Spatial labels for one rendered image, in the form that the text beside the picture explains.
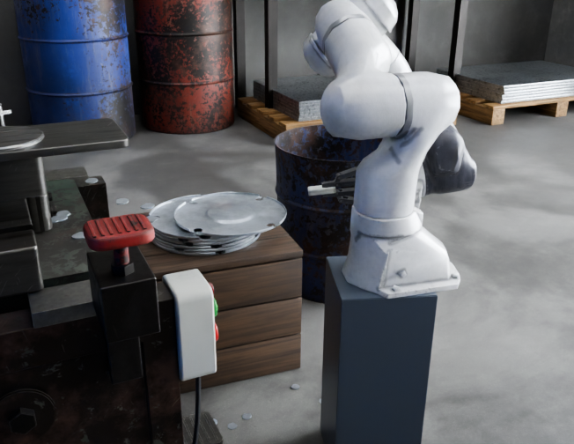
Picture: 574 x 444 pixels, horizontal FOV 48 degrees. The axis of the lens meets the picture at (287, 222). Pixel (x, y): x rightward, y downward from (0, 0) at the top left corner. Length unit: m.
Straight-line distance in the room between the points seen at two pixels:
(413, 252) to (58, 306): 0.65
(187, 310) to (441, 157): 0.92
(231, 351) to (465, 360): 0.64
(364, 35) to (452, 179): 0.55
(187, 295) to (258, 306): 0.78
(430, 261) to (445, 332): 0.77
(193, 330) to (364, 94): 0.48
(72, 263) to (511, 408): 1.17
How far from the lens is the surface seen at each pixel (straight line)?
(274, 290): 1.60
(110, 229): 0.70
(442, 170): 1.61
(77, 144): 0.95
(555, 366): 1.92
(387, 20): 1.39
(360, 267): 1.20
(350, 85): 1.08
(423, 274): 1.22
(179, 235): 1.55
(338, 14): 1.27
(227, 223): 1.60
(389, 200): 1.14
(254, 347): 1.67
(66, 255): 0.93
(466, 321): 2.03
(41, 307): 0.82
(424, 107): 1.12
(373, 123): 1.08
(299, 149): 2.20
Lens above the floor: 1.03
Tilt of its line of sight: 23 degrees down
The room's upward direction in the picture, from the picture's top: straight up
